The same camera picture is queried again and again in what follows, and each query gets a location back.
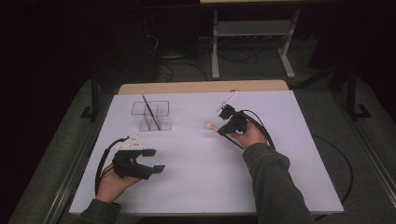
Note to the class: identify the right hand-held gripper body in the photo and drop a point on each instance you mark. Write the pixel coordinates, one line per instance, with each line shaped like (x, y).
(236, 119)

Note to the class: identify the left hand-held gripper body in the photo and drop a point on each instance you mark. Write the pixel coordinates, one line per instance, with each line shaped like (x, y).
(127, 165)

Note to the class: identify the round-head makeup brush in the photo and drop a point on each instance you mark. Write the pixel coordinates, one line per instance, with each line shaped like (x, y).
(208, 125)

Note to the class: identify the clear acrylic organizer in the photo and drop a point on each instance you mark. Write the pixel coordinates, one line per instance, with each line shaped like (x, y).
(152, 115)

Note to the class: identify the thin copper-ferrule makeup brush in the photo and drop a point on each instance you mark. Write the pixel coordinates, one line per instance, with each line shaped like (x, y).
(151, 112)

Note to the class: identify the person's right hand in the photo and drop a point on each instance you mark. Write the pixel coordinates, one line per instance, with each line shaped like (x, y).
(252, 137)

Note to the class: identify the person's left hand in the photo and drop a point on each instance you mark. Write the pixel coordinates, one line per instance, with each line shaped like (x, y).
(113, 186)

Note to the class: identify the white board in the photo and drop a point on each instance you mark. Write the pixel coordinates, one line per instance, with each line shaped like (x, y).
(193, 186)

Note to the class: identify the wooden table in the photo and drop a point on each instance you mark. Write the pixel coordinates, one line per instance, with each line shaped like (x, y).
(186, 87)

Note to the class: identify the black stand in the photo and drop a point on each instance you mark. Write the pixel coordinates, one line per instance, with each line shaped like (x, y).
(351, 96)
(95, 96)

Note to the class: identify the metal rail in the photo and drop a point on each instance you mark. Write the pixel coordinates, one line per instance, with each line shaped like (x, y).
(74, 174)
(367, 149)

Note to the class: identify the white metal desk frame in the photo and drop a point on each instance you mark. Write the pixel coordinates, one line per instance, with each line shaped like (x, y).
(214, 56)

